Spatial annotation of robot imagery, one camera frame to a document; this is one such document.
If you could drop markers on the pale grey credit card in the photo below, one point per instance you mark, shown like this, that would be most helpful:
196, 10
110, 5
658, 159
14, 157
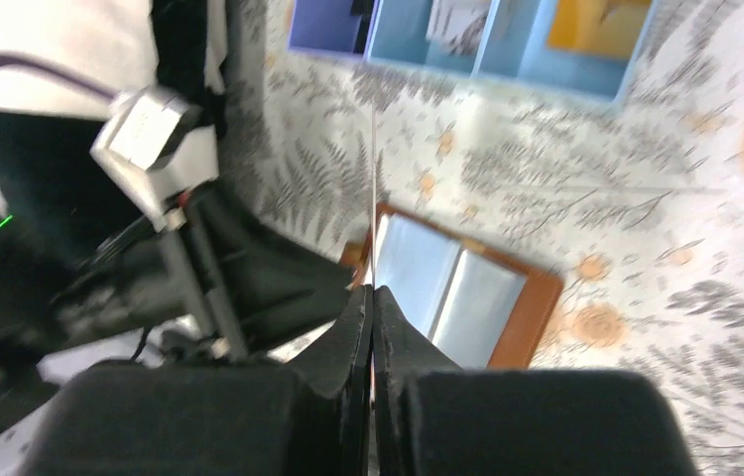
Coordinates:
457, 26

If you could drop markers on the thin card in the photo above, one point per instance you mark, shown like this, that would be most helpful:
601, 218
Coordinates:
374, 196

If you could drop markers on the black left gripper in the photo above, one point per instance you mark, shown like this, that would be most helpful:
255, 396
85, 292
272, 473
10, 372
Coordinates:
308, 416

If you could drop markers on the brown leather card holder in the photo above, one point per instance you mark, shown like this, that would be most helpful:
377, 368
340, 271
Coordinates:
497, 306

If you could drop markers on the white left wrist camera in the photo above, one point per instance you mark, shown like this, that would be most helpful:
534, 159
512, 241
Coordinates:
154, 147

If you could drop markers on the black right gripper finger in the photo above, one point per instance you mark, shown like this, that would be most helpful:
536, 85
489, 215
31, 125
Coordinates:
435, 418

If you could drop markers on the light blue card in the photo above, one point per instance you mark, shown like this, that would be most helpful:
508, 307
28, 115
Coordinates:
415, 262

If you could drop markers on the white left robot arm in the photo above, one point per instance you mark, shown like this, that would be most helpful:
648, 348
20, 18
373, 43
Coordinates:
81, 262

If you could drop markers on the blue three-compartment organizer box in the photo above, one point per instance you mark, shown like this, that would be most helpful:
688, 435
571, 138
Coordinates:
513, 46

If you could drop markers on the floral patterned table mat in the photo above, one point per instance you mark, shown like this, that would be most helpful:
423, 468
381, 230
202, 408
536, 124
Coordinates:
640, 209

